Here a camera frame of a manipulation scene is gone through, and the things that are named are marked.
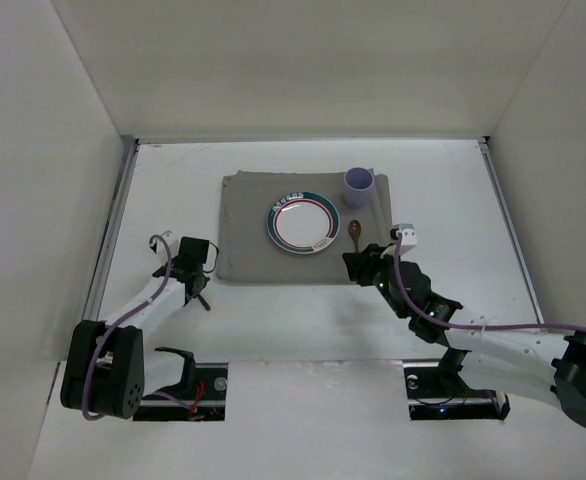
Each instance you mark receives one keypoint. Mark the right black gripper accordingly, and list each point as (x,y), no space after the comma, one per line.
(365,267)

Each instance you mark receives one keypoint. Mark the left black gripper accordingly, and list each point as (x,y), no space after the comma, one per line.
(196,284)

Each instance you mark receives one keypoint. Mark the brown wooden spoon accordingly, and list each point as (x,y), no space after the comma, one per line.
(355,230)

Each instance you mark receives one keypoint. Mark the brown wooden fork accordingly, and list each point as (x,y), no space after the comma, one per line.
(204,303)

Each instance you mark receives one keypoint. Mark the grey cloth placemat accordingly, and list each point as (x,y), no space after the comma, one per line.
(249,256)

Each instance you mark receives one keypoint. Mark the white plate green red rim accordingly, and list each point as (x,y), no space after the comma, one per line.
(303,223)

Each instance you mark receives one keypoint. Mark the purple plastic cup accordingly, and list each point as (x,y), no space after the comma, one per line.
(358,184)

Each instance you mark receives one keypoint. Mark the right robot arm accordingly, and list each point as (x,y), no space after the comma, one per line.
(544,362)

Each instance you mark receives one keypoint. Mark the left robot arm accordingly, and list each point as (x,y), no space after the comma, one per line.
(111,366)

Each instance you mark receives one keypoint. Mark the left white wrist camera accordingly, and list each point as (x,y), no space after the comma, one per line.
(163,245)

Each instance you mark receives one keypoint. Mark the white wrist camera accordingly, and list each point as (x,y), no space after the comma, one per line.
(163,245)
(404,236)

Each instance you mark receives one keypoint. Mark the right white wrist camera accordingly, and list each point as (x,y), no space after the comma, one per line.
(404,236)

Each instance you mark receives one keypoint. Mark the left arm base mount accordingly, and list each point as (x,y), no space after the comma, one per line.
(178,388)

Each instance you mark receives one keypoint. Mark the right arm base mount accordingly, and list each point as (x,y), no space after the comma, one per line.
(436,392)

